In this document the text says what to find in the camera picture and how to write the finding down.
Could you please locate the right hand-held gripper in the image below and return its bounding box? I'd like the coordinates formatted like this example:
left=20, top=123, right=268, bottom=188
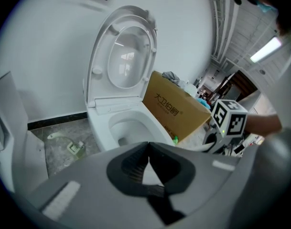
left=202, top=99, right=248, bottom=154

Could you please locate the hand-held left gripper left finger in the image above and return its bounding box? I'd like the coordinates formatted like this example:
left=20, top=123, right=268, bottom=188
left=30, top=141, right=165, bottom=229

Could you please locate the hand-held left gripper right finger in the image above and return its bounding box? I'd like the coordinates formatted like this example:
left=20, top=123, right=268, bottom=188
left=149, top=142, right=239, bottom=225

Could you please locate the person's right forearm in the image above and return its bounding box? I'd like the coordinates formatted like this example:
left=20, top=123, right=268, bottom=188
left=244, top=113, right=282, bottom=136

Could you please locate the green toilet brush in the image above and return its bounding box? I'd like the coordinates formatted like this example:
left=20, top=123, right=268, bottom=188
left=47, top=132, right=86, bottom=155

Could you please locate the blue cloth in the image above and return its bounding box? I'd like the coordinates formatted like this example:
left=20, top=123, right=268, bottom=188
left=197, top=98, right=212, bottom=109

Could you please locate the white packet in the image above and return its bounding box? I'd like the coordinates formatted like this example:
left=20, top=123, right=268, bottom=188
left=181, top=80, right=198, bottom=96

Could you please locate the brown cardboard box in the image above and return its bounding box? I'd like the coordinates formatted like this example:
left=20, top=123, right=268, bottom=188
left=141, top=70, right=212, bottom=144

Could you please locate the grey cloth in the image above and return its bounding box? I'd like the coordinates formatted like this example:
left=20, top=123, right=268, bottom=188
left=162, top=71, right=182, bottom=87

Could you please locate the ceiling light fixture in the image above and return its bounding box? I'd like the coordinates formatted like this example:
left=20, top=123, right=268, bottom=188
left=249, top=36, right=282, bottom=63

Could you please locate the blue face mask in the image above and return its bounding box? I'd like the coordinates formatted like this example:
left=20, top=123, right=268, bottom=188
left=256, top=0, right=279, bottom=13

